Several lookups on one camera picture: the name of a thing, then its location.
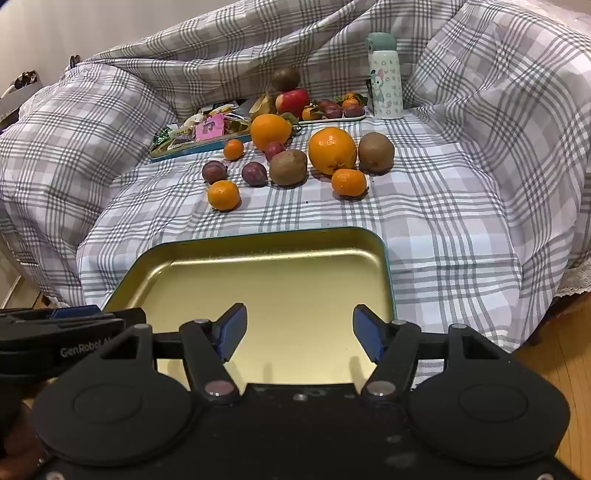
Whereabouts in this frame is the tan paper snack packet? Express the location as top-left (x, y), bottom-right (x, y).
top-left (249, 92), bottom-right (278, 118)

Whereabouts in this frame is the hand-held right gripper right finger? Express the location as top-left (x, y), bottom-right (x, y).
top-left (353, 305), bottom-right (502, 401)

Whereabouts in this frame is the teal gold snack tin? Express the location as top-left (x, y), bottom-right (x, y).
top-left (148, 99), bottom-right (259, 162)

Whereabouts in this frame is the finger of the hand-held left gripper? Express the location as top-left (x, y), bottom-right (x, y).
top-left (0, 305), bottom-right (147, 330)

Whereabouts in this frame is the white box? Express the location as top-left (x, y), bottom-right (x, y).
top-left (0, 69), bottom-right (47, 130)

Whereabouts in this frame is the white lace cloth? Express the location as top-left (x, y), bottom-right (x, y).
top-left (551, 258), bottom-right (591, 301)

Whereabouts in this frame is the red apple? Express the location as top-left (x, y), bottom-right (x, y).
top-left (276, 89), bottom-right (311, 118)

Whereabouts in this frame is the pale green plate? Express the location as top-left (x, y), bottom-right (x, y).
top-left (295, 99), bottom-right (368, 123)

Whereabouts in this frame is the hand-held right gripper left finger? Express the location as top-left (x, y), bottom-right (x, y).
top-left (99, 303), bottom-right (247, 403)

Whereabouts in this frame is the brown round fruit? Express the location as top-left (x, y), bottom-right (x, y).
top-left (271, 66), bottom-right (301, 92)

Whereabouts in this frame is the pink snack packet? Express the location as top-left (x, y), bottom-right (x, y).
top-left (196, 115), bottom-right (225, 141)

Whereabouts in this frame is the cartoon print water bottle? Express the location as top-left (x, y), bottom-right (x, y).
top-left (366, 32), bottom-right (404, 119)

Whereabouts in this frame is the grey plaid blanket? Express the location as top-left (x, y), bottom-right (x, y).
top-left (0, 0), bottom-right (591, 384)

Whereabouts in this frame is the brown kiwi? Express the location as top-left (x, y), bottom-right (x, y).
top-left (358, 131), bottom-right (396, 174)
top-left (269, 149), bottom-right (308, 188)

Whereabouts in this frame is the gold tin tray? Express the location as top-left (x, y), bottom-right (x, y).
top-left (100, 226), bottom-right (397, 386)

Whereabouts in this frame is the large orange with leaves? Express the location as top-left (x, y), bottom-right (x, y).
top-left (250, 112), bottom-right (303, 151)

